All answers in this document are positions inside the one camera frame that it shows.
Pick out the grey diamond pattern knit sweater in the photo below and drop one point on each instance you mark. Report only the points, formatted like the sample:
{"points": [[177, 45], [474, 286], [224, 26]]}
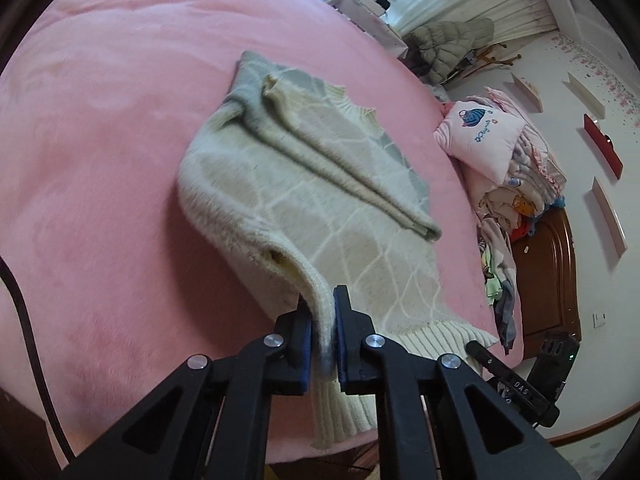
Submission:
{"points": [[350, 220]]}

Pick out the white wall shelf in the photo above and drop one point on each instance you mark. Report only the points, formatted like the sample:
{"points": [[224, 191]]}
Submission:
{"points": [[587, 95]]}

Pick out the red wall shelf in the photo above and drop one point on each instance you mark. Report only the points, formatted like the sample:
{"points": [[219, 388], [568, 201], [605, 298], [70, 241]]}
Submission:
{"points": [[602, 145]]}

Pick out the light green garment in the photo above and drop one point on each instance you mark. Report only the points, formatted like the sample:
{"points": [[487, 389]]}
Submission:
{"points": [[492, 285]]}

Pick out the cartoon printed folded blanket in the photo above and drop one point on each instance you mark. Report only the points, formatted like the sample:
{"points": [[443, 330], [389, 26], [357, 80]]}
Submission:
{"points": [[510, 205]]}

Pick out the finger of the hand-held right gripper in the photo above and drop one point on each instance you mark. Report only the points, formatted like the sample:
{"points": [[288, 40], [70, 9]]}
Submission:
{"points": [[510, 385]]}

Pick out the small table with pink cloth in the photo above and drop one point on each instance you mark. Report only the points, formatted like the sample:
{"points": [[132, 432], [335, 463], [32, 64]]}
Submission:
{"points": [[370, 25]]}

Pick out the pink bed blanket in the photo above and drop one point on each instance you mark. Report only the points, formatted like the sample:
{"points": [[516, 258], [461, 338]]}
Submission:
{"points": [[100, 160]]}

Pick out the pink ruffled quilt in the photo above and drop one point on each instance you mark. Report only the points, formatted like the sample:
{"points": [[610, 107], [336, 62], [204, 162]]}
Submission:
{"points": [[540, 160]]}

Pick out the olive down jacket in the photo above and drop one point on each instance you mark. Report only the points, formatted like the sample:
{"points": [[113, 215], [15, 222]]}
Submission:
{"points": [[450, 45]]}

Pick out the brown wooden headboard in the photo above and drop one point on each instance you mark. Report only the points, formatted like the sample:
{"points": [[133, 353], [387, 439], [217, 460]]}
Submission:
{"points": [[550, 270]]}

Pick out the white box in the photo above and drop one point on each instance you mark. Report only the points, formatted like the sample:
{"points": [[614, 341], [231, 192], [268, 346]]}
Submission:
{"points": [[372, 2]]}

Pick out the small pale wall shelf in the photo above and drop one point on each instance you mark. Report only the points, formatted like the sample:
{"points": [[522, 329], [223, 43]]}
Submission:
{"points": [[525, 91]]}

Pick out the long pale wall shelf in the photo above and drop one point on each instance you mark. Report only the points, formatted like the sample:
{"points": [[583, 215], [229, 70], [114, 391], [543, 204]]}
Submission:
{"points": [[610, 215]]}

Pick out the pink embroidered pillow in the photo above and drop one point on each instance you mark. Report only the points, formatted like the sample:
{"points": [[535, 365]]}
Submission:
{"points": [[475, 135]]}

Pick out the wooden coat rack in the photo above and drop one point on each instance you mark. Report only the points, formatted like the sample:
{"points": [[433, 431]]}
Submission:
{"points": [[492, 57]]}

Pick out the white wall socket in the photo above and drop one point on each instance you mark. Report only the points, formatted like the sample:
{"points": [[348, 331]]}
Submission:
{"points": [[600, 317]]}

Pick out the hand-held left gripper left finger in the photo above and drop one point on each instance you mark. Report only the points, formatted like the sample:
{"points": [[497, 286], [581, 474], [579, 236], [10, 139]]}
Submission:
{"points": [[304, 360]]}

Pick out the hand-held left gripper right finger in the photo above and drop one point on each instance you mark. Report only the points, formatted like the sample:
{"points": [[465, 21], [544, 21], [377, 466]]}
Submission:
{"points": [[340, 340]]}

